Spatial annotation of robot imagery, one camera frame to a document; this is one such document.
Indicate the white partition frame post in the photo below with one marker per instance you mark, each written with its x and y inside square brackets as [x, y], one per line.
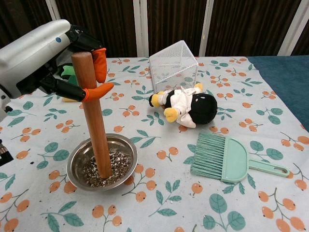
[140, 29]
[292, 29]
[53, 9]
[206, 29]

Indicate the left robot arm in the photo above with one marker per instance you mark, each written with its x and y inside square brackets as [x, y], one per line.
[2, 106]

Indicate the mint green plastic brush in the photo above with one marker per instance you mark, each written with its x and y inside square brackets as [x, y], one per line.
[231, 159]

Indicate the black white plush doll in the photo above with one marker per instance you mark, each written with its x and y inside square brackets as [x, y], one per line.
[202, 106]

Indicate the floral leaf print tablecloth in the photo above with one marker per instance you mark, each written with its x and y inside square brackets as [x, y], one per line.
[154, 205]

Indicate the bright green cloth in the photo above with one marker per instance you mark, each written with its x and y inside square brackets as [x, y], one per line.
[67, 71]

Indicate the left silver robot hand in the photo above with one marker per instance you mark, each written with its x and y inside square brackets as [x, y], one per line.
[29, 58]

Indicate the wooden rolling pin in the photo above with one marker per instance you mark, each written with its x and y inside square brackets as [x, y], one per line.
[95, 125]

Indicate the grey cloth black edge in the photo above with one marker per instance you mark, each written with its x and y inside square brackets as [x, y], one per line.
[63, 59]

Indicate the stainless steel bowl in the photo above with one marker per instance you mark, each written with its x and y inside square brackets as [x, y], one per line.
[77, 159]

